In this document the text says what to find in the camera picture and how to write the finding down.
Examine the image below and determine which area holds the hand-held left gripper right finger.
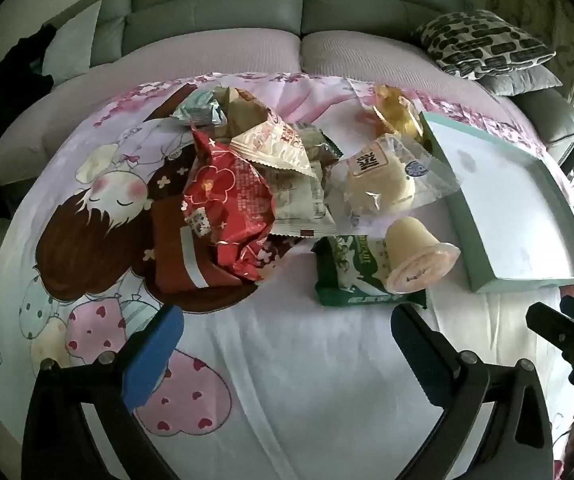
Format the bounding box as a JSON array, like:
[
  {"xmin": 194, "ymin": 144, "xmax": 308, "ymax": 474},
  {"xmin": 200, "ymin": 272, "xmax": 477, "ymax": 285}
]
[{"xmin": 391, "ymin": 304, "xmax": 554, "ymax": 480}]

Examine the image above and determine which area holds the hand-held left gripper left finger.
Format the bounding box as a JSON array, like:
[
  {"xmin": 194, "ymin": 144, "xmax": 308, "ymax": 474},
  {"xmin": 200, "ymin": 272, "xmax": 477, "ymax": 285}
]
[{"xmin": 22, "ymin": 305, "xmax": 184, "ymax": 480}]

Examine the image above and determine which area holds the dark red striped packet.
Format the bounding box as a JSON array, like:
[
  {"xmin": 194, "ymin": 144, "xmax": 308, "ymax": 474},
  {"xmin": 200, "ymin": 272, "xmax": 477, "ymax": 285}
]
[{"xmin": 149, "ymin": 195, "xmax": 262, "ymax": 293}]

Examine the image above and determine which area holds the green biscuit packet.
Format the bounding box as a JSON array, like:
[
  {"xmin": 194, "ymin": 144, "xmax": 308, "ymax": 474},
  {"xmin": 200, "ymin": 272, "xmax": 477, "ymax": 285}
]
[{"xmin": 312, "ymin": 235, "xmax": 428, "ymax": 308}]

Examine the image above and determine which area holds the teal cardboard box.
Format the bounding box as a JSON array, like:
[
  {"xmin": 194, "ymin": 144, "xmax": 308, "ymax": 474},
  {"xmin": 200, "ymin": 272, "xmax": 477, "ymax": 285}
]
[{"xmin": 419, "ymin": 111, "xmax": 574, "ymax": 293}]

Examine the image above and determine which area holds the clear bun packet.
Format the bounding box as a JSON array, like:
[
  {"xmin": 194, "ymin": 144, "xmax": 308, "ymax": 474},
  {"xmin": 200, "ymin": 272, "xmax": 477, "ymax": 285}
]
[{"xmin": 329, "ymin": 132, "xmax": 462, "ymax": 236}]

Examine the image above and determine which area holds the red foil snack packet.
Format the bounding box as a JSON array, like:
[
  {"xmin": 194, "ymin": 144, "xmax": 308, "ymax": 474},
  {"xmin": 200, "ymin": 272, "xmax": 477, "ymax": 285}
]
[{"xmin": 182, "ymin": 127, "xmax": 280, "ymax": 283}]

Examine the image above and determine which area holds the white grey snack packet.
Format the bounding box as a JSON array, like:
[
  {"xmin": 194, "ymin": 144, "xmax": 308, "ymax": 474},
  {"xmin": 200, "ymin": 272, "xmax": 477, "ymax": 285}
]
[{"xmin": 262, "ymin": 160, "xmax": 338, "ymax": 238}]

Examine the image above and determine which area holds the yellow bread packet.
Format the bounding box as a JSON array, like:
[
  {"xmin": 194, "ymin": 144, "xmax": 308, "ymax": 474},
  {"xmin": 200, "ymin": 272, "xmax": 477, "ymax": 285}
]
[{"xmin": 367, "ymin": 82, "xmax": 425, "ymax": 143}]

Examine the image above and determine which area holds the small teal packet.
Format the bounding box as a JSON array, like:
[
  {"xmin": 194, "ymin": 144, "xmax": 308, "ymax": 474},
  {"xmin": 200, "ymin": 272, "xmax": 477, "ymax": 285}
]
[{"xmin": 172, "ymin": 89, "xmax": 228, "ymax": 128}]

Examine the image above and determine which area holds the jelly cup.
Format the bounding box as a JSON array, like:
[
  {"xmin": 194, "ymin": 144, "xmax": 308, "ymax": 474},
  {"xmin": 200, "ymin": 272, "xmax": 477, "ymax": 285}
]
[{"xmin": 384, "ymin": 217, "xmax": 462, "ymax": 295}]

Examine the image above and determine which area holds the pink printed blanket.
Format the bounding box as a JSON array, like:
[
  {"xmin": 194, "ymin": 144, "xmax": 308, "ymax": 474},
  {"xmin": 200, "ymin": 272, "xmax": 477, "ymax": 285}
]
[{"xmin": 0, "ymin": 72, "xmax": 574, "ymax": 480}]

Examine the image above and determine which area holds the small dark green packet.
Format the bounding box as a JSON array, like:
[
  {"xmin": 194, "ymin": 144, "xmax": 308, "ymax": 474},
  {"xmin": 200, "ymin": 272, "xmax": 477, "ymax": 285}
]
[{"xmin": 297, "ymin": 125, "xmax": 342, "ymax": 166}]

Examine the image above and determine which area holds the grey pillow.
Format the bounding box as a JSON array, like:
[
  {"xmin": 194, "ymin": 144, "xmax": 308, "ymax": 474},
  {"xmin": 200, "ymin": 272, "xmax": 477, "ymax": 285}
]
[{"xmin": 477, "ymin": 65, "xmax": 565, "ymax": 98}]

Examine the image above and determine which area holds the cream red printed packet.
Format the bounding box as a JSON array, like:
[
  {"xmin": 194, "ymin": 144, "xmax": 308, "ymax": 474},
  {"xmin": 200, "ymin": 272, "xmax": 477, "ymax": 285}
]
[{"xmin": 229, "ymin": 110, "xmax": 318, "ymax": 181}]

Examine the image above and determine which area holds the dark clothing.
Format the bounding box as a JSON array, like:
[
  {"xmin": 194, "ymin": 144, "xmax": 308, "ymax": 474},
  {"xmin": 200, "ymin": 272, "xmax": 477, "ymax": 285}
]
[{"xmin": 0, "ymin": 22, "xmax": 58, "ymax": 216}]

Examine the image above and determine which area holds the black white patterned pillow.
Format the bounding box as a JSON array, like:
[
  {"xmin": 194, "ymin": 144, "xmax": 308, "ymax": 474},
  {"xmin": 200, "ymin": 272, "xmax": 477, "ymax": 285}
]
[{"xmin": 412, "ymin": 10, "xmax": 555, "ymax": 81}]

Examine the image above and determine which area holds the lilac sofa cover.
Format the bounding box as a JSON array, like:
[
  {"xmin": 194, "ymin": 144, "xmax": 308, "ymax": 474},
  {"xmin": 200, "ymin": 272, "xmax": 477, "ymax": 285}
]
[{"xmin": 0, "ymin": 30, "xmax": 532, "ymax": 196}]

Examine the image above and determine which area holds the pale cushion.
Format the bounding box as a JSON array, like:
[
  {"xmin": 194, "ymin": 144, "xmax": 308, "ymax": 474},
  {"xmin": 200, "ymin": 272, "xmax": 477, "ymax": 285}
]
[{"xmin": 42, "ymin": 0, "xmax": 102, "ymax": 86}]

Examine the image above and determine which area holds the grey sofa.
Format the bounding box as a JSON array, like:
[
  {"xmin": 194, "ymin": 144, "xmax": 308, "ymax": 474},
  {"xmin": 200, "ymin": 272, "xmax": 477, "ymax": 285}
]
[{"xmin": 0, "ymin": 0, "xmax": 574, "ymax": 201}]

